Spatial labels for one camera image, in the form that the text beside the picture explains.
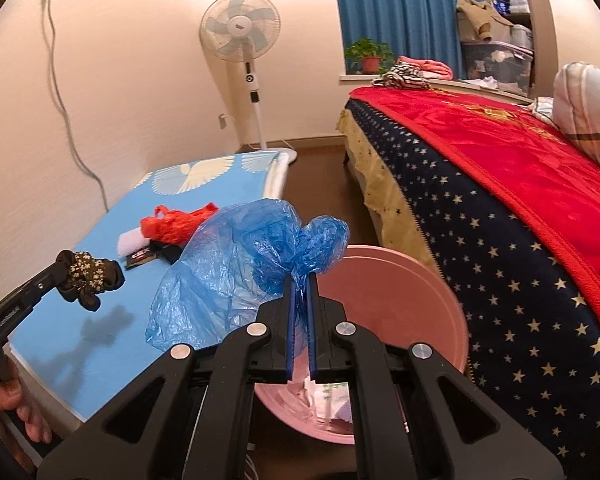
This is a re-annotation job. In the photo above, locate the person's left hand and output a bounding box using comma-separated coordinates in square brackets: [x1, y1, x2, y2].
[0, 355, 53, 443]

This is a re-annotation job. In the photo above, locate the navy star-print bedspread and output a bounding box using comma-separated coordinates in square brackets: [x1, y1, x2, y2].
[344, 97, 600, 480]

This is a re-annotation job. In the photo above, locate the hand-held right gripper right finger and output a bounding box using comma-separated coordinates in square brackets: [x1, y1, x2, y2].
[307, 274, 566, 480]

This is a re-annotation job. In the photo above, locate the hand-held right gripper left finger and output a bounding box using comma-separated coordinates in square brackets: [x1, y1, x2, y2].
[36, 274, 303, 480]

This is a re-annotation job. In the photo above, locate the orange-red plastic bag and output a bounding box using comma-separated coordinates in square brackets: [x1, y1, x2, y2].
[140, 202, 219, 244]

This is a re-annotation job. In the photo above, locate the blue plastic bag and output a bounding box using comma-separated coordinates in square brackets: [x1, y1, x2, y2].
[144, 198, 351, 352]

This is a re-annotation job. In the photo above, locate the black floral scrunchie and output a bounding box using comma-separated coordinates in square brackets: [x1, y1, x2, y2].
[54, 251, 125, 312]

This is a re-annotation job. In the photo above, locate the beige jacket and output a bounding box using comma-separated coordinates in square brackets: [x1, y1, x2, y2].
[455, 0, 513, 43]

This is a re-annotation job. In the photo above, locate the plaid pillow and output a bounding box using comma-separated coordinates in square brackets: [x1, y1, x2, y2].
[552, 61, 600, 183]

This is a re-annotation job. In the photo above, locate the white cloth roll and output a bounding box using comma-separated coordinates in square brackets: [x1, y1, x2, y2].
[117, 227, 148, 256]

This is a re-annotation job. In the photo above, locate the yellow bed skirt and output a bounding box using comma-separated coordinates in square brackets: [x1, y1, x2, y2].
[337, 110, 443, 273]

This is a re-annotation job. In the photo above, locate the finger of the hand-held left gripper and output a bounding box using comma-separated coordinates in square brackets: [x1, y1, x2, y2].
[7, 250, 78, 311]

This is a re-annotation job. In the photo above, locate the white crumpled cloth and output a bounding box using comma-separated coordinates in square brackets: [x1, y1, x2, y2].
[527, 96, 556, 123]

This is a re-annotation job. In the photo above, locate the white window sill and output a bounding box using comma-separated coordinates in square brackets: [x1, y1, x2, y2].
[339, 72, 533, 106]

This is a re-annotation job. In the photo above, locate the striped black white cloth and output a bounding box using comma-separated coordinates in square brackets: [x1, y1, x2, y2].
[371, 60, 431, 92]

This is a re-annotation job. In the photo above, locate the white standing fan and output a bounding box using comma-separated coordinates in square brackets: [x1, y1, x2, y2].
[200, 0, 298, 166]

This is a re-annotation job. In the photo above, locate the black packet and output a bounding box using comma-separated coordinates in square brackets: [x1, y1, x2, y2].
[126, 246, 159, 268]

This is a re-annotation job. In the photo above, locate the grey wall cable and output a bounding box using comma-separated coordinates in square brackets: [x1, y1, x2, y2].
[40, 0, 111, 213]

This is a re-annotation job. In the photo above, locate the potted green plant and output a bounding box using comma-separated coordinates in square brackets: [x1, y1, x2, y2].
[345, 37, 395, 75]

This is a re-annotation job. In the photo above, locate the pink plastic trash bin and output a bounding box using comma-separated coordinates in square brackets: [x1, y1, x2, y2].
[254, 244, 470, 446]

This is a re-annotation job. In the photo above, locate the blue curtain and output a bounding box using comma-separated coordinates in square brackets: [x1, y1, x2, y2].
[331, 0, 491, 78]

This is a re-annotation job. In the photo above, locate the red blanket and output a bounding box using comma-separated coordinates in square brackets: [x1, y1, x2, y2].
[350, 85, 600, 376]

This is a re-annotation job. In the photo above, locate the blue printed table mat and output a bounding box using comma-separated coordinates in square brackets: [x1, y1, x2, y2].
[8, 152, 288, 423]

